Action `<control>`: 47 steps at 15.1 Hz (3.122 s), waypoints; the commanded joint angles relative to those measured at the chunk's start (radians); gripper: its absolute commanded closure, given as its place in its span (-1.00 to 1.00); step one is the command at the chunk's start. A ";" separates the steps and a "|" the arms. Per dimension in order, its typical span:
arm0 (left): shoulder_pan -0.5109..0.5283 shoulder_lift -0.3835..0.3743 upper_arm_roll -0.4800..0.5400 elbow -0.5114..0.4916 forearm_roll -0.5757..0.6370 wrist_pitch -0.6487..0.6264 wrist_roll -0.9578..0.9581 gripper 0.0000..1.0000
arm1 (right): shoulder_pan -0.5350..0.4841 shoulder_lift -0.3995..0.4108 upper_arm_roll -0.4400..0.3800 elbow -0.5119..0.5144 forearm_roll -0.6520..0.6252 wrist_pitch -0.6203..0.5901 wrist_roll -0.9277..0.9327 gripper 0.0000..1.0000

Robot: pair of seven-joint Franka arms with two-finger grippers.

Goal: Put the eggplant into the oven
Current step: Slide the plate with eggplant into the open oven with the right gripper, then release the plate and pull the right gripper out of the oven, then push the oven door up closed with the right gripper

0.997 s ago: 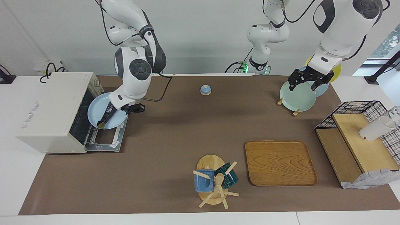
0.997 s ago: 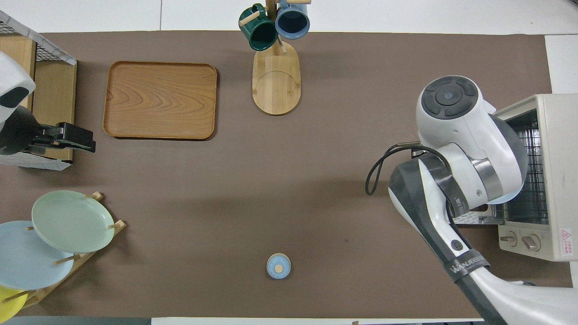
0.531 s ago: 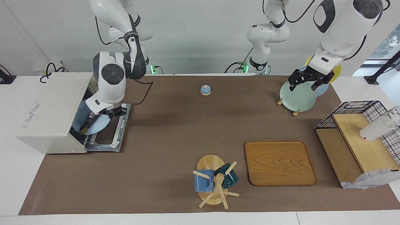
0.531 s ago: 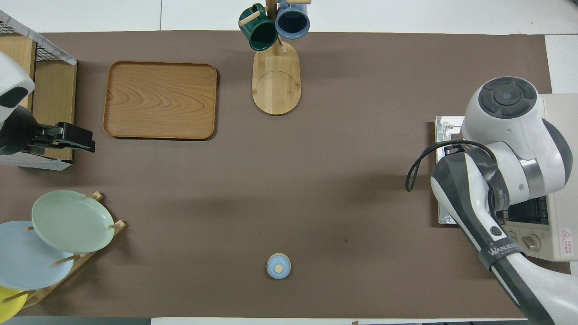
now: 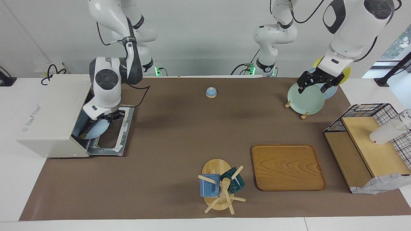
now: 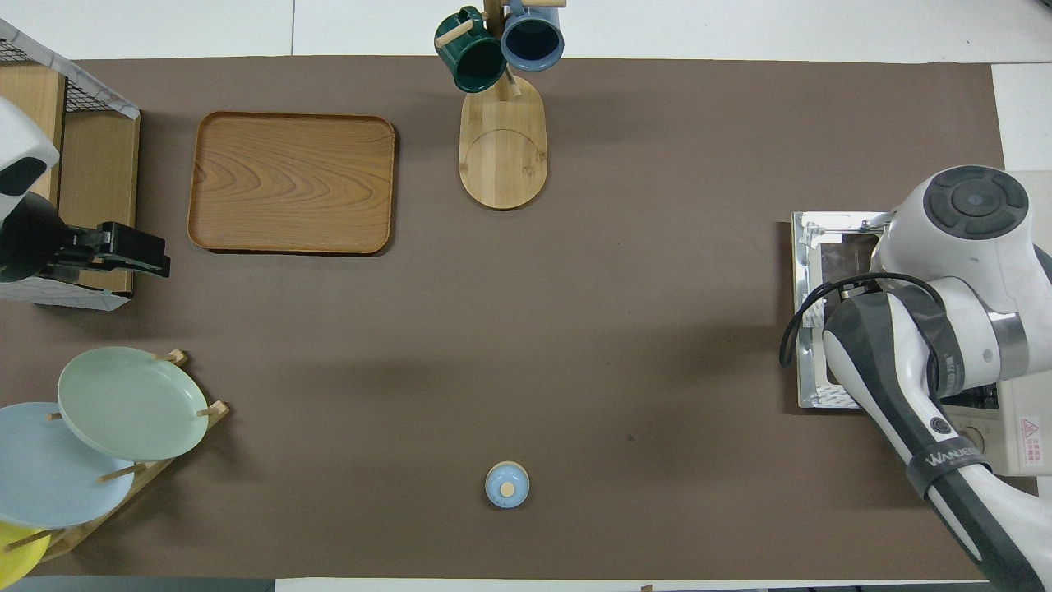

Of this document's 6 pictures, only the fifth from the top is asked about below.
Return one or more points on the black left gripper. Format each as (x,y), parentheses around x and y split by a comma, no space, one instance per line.
(318,77)

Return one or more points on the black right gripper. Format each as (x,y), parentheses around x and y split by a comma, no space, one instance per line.
(115,115)

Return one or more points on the light blue plate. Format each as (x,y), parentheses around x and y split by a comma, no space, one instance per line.
(100,130)

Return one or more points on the white toaster oven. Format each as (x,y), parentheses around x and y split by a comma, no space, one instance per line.
(48,112)

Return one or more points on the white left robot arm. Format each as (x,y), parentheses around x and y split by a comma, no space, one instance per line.
(353,29)

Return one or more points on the pale green plate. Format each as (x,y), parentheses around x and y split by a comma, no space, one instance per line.
(305,102)

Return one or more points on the pale blue racked plate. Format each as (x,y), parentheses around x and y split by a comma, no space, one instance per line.
(332,93)

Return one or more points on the yellow plate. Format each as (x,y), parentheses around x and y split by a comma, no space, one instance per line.
(318,62)

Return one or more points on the wooden plate rack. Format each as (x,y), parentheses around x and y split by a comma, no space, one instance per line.
(304,116)

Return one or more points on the black angled stand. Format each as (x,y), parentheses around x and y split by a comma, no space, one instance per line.
(382,81)

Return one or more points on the wooden serving tray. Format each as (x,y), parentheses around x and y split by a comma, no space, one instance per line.
(285,166)

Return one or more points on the white power strip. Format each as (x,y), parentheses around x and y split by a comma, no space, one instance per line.
(40,70)

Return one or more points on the white cup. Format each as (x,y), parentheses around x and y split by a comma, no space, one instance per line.
(383,134)

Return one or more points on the brown table mat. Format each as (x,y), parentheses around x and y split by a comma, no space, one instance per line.
(176,176)

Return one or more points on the clear glass cup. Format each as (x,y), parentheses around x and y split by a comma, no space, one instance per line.
(407,115)

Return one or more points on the window with greenery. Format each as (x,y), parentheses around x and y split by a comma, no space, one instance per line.
(401,41)

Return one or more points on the black table clamp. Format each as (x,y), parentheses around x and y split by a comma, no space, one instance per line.
(6,81)

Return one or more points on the grey patterned cloth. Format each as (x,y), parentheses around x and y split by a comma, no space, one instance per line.
(379,184)

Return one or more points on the wooden mug tree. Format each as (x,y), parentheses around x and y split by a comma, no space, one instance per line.
(215,166)

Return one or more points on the dark green ceramic mug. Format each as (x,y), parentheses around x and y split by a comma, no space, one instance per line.
(239,184)

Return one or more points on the blue ceramic mug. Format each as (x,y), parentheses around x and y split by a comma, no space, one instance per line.
(208,187)

